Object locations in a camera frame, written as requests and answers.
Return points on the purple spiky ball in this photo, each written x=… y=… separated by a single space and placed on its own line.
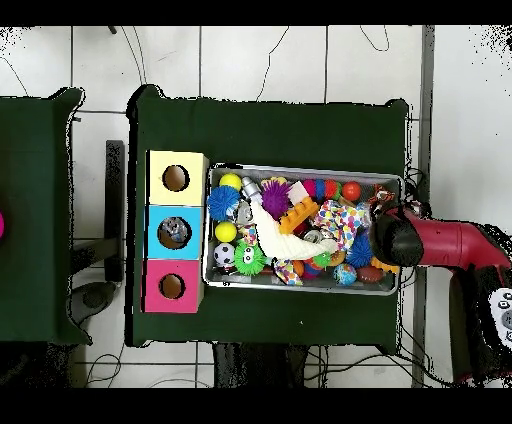
x=276 y=198

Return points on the orange tiger striped toy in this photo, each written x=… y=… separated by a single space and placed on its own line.
x=382 y=194

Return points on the silver metal pipe fitting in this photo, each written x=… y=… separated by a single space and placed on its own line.
x=250 y=188

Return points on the orange toy building block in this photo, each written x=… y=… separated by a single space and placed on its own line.
x=298 y=214
x=384 y=266

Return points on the cream knitted cloth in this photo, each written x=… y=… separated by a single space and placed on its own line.
x=280 y=242

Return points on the dark green table cloth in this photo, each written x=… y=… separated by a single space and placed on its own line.
x=36 y=224
x=280 y=128

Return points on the green googly-eyed spiky ball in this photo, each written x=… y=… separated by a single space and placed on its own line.
x=250 y=256

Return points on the small blue spiky ball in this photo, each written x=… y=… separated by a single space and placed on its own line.
x=360 y=252

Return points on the orange ball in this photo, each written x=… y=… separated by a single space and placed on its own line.
x=351 y=190

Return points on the pink round object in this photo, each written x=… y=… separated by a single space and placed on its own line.
x=2 y=226

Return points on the shallow clear mesh bin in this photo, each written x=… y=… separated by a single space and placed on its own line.
x=240 y=282

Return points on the small soccer ball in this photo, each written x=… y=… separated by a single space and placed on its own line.
x=224 y=254

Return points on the large blue spiky ball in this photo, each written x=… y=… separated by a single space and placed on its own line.
x=223 y=203

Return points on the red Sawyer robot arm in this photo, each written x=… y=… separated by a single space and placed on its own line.
x=456 y=244

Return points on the colourful patterned cloth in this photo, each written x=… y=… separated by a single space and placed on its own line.
x=340 y=222
x=286 y=272

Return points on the multicoloured swirl ball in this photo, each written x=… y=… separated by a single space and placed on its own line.
x=345 y=274

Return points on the wooden box with three holes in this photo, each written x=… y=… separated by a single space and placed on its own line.
x=160 y=272

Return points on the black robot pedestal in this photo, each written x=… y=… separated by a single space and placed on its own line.
x=256 y=368

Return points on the yellow ball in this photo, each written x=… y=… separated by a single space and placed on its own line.
x=230 y=181
x=226 y=232

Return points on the silver metal can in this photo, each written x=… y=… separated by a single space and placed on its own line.
x=244 y=214

